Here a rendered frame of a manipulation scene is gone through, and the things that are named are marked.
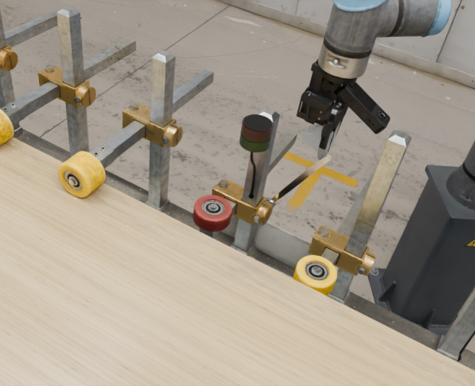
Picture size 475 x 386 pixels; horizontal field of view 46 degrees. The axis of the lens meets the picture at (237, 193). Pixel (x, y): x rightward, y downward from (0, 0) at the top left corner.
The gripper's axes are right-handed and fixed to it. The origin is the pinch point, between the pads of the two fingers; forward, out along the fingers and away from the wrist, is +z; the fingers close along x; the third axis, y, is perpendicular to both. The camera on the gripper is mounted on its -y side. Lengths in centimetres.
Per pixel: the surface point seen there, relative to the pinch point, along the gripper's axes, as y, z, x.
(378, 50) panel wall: 43, 95, -260
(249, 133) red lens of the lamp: 11.4, -9.2, 15.7
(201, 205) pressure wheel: 17.3, 9.8, 19.9
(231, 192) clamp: 15.7, 13.4, 8.8
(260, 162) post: 10.2, 1.2, 9.6
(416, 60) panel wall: 18, 93, -261
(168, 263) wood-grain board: 14.0, 10.5, 36.2
